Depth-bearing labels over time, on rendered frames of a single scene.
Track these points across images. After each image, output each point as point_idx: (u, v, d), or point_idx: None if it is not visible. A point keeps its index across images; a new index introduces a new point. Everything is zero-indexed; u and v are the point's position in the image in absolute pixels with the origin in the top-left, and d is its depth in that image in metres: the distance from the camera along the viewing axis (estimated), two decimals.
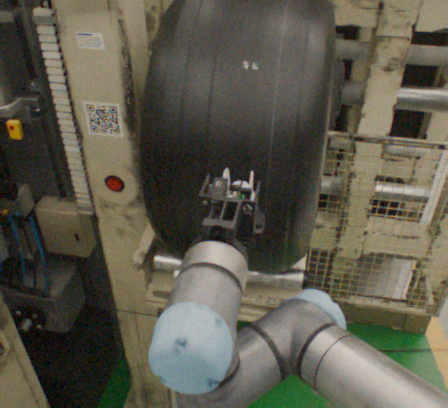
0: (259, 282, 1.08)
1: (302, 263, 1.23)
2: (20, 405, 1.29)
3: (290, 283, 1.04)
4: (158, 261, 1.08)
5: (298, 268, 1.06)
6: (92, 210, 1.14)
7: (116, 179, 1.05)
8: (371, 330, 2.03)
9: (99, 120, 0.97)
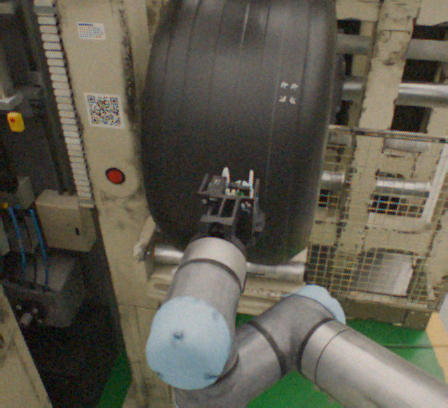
0: None
1: (303, 257, 1.23)
2: (20, 399, 1.29)
3: (290, 280, 1.06)
4: (160, 262, 1.10)
5: (298, 270, 1.04)
6: (93, 203, 1.14)
7: (117, 171, 1.05)
8: (372, 326, 2.03)
9: (100, 111, 0.97)
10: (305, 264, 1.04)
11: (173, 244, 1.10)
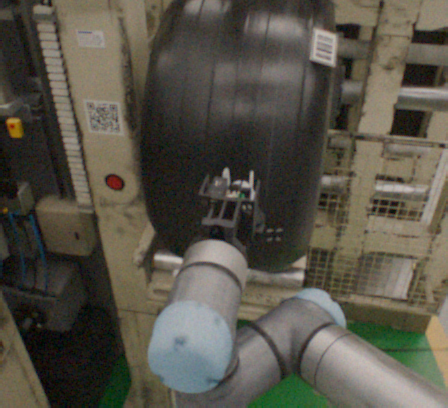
0: None
1: (302, 262, 1.23)
2: (20, 404, 1.29)
3: None
4: None
5: (296, 287, 1.06)
6: (92, 209, 1.14)
7: (116, 177, 1.05)
8: (371, 329, 2.03)
9: (99, 118, 0.97)
10: (303, 287, 1.04)
11: (169, 265, 1.08)
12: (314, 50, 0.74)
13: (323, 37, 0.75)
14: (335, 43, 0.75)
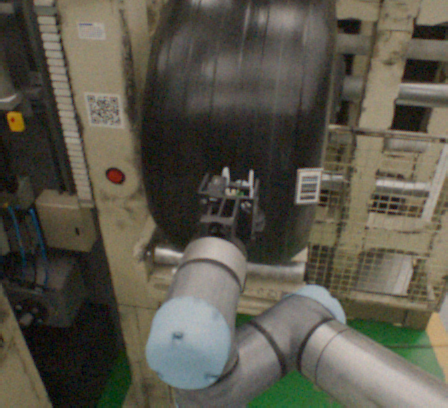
0: (260, 270, 1.05)
1: (303, 257, 1.23)
2: (20, 399, 1.29)
3: (292, 260, 1.05)
4: (163, 243, 1.11)
5: None
6: (93, 203, 1.14)
7: (117, 171, 1.05)
8: (372, 326, 2.03)
9: (100, 111, 0.97)
10: None
11: (172, 263, 1.10)
12: (298, 194, 0.76)
13: (308, 177, 0.75)
14: (320, 179, 0.76)
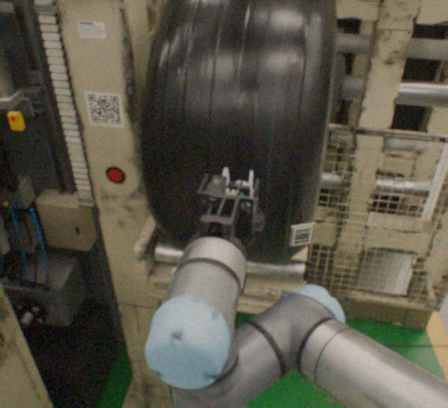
0: (260, 274, 1.06)
1: (303, 256, 1.23)
2: (20, 398, 1.29)
3: (292, 265, 1.04)
4: (161, 244, 1.09)
5: None
6: (93, 202, 1.14)
7: (117, 170, 1.05)
8: (372, 325, 2.03)
9: (100, 110, 0.97)
10: None
11: None
12: (293, 241, 0.84)
13: (301, 230, 0.82)
14: (313, 230, 0.82)
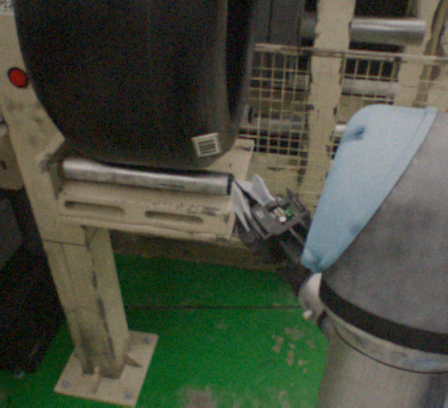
0: None
1: None
2: None
3: (214, 194, 0.94)
4: (70, 177, 0.98)
5: (220, 180, 0.92)
6: (0, 115, 1.02)
7: (19, 71, 0.93)
8: None
9: None
10: (229, 174, 0.92)
11: (85, 157, 0.98)
12: (198, 152, 0.78)
13: (203, 141, 0.76)
14: (217, 140, 0.76)
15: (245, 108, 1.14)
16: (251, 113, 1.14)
